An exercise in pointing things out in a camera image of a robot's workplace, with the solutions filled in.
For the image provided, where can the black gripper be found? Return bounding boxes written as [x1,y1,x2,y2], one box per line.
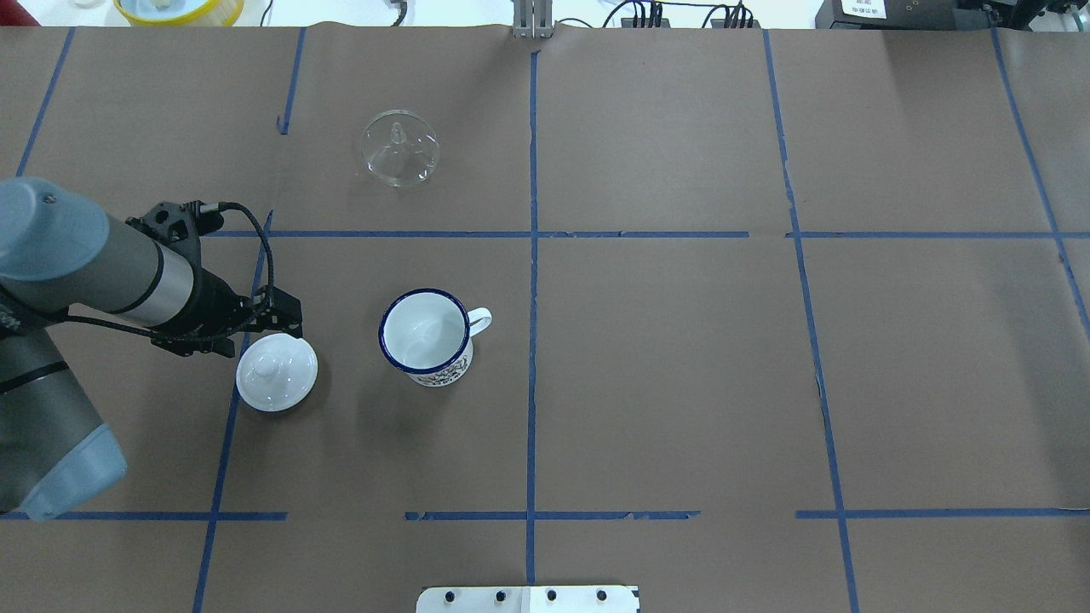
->
[152,269,303,358]

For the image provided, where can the clear plastic funnel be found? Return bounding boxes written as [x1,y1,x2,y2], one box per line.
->
[358,109,440,189]

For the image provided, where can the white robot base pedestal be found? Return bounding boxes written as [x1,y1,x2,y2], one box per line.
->
[414,585,641,612]

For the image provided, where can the aluminium frame post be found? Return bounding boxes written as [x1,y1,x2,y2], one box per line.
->
[511,0,555,39]

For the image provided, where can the white ceramic lid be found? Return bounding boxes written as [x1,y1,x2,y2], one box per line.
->
[235,333,318,414]

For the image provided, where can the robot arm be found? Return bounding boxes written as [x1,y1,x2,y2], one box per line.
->
[1,177,303,521]

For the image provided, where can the yellow tape roll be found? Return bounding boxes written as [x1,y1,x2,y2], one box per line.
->
[112,1,246,27]

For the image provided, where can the black computer box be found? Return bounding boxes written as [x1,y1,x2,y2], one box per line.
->
[814,1,1018,31]

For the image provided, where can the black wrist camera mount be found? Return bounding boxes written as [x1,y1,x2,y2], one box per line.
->
[124,201,223,269]

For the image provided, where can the white enamel mug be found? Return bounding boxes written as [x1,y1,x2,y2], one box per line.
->
[377,288,493,388]

